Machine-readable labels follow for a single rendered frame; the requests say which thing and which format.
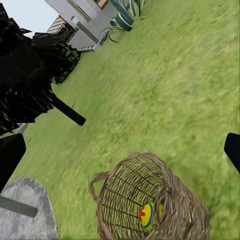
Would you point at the easter egg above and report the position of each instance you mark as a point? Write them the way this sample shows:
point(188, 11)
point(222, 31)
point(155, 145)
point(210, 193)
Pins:
point(145, 214)

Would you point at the wicker basket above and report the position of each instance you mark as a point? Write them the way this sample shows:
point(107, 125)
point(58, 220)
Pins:
point(184, 216)

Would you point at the tree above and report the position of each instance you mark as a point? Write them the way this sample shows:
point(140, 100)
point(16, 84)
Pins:
point(25, 67)

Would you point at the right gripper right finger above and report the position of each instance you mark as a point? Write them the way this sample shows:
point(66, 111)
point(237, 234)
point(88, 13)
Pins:
point(232, 149)

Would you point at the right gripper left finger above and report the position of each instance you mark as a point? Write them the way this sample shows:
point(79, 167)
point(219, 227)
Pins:
point(12, 149)

